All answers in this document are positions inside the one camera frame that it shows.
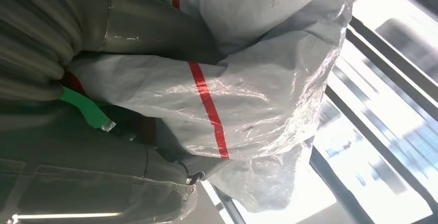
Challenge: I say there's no green conveyor belt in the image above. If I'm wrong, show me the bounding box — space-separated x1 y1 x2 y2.
59 85 116 132

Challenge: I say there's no black window frame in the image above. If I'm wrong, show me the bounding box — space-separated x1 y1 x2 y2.
201 0 438 224

